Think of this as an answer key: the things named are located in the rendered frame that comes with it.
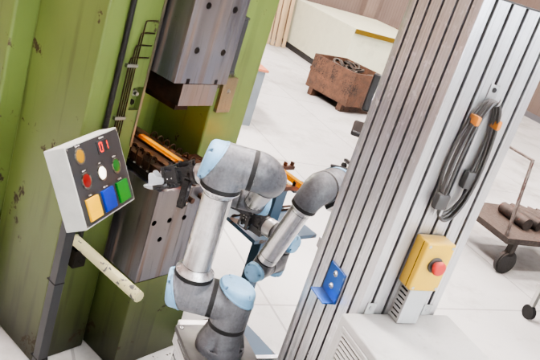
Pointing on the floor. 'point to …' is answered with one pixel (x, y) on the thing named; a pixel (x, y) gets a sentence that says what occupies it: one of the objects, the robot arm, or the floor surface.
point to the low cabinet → (339, 35)
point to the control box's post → (54, 293)
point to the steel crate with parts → (340, 81)
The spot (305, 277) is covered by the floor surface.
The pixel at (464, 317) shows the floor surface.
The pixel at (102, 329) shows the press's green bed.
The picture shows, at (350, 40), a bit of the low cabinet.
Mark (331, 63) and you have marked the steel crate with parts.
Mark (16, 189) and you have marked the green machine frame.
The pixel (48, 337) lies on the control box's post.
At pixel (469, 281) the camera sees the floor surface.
